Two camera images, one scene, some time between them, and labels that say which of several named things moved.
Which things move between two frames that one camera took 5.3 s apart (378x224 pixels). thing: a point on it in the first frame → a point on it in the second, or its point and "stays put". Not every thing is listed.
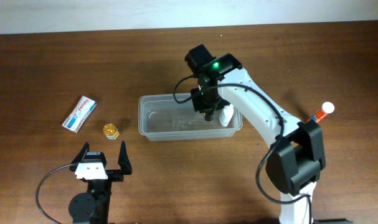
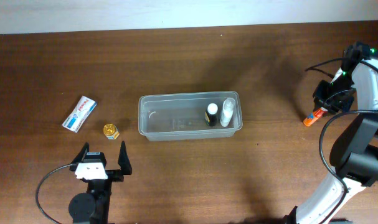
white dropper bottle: [226, 114] stays put
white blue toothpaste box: [79, 114] stays put
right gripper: [205, 104] → [327, 101]
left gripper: [113, 175] stays put
